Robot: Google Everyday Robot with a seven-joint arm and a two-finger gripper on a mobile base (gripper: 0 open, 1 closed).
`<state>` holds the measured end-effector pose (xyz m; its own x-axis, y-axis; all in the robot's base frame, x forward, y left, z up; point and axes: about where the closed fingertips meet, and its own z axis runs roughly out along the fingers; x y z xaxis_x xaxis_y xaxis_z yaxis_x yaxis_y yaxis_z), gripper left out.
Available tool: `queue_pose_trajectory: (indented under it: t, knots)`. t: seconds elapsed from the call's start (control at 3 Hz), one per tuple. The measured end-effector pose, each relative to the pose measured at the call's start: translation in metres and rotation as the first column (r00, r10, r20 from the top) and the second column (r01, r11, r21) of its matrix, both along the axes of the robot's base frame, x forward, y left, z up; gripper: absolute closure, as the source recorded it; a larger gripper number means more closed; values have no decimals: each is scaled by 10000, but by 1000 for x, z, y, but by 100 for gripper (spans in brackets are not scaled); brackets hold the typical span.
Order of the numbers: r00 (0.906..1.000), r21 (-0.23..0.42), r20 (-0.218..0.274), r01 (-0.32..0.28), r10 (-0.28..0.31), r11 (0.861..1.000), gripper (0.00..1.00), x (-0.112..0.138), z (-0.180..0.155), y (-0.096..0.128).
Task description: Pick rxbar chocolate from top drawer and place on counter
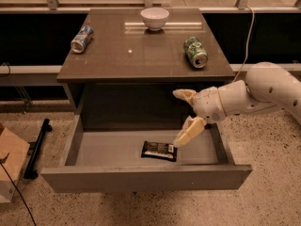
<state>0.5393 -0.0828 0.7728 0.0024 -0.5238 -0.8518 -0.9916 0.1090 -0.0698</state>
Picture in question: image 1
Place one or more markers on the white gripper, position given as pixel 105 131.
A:
pixel 208 105

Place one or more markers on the black rxbar chocolate wrapper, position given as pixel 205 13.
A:
pixel 159 150

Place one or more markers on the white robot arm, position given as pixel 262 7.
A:
pixel 267 88

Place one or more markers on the grey cabinet with counter top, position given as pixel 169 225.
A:
pixel 125 78

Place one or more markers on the open grey top drawer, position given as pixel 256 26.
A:
pixel 111 161

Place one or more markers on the green crushed can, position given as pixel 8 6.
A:
pixel 195 52

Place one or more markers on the white ceramic bowl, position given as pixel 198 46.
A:
pixel 154 18

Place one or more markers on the blue and white crushed can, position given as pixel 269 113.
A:
pixel 82 39

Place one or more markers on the black metal bar on floor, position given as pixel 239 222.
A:
pixel 34 150

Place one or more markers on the cardboard box at left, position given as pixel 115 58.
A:
pixel 13 151

